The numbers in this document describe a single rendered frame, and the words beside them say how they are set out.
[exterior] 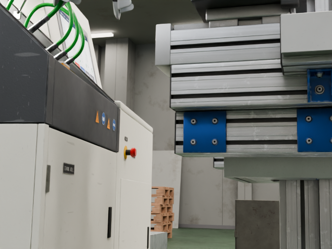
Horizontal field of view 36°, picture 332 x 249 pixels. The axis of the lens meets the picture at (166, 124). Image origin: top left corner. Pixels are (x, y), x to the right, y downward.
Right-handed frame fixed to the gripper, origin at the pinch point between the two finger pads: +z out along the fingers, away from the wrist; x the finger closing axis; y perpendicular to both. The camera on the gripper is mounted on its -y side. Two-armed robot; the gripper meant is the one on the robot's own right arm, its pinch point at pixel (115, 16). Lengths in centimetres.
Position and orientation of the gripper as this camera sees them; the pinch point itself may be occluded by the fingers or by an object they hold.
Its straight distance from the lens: 168.4
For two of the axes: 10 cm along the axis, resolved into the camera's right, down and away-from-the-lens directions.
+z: -0.2, 9.9, -1.5
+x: 1.4, 1.5, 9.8
